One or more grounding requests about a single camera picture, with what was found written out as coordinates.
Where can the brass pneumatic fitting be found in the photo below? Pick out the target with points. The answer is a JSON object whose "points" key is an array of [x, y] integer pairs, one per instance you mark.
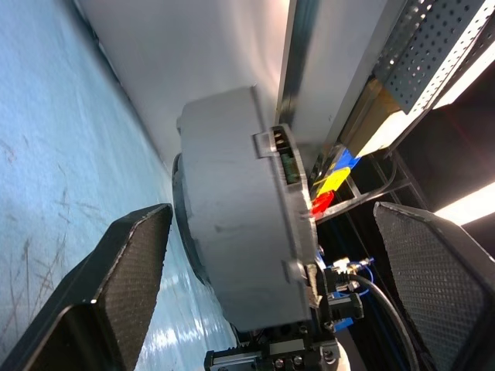
{"points": [[348, 264]]}

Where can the red plastic block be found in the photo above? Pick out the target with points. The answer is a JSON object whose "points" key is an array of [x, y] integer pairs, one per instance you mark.
{"points": [[323, 203]]}

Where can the black metal frame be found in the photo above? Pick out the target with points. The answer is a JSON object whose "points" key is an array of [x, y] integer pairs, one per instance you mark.
{"points": [[371, 195]]}

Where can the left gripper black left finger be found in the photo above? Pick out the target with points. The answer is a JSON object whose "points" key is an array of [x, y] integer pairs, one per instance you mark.
{"points": [[100, 293]]}

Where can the blue plastic block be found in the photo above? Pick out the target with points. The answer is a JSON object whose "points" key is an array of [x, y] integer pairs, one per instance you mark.
{"points": [[348, 159]]}

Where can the yellow plastic block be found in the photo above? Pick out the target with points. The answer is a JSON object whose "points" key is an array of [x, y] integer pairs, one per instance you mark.
{"points": [[334, 179]]}

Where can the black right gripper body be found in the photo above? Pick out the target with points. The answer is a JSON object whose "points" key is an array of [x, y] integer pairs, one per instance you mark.
{"points": [[270, 351]]}

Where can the perforated grey metal tray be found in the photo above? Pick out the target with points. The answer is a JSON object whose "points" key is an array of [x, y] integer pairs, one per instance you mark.
{"points": [[425, 58]]}

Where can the blue plastic table cover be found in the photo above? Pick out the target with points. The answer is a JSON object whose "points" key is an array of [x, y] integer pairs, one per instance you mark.
{"points": [[46, 116]]}

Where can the silver aluminium frame post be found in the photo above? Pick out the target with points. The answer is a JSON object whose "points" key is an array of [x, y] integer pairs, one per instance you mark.
{"points": [[298, 58]]}

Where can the grey round motor housing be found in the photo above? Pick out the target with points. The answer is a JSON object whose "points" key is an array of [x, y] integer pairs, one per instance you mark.
{"points": [[232, 193]]}

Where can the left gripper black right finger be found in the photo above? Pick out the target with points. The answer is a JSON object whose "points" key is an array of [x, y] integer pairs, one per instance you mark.
{"points": [[444, 293]]}

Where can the white backdrop sheet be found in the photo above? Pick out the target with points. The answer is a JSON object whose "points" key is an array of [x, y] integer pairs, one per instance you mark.
{"points": [[174, 46]]}

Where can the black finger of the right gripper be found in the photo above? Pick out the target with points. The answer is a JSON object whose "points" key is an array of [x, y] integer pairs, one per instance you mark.
{"points": [[251, 337], [314, 286]]}

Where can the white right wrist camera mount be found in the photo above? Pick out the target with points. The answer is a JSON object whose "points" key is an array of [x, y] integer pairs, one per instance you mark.
{"points": [[343, 359]]}

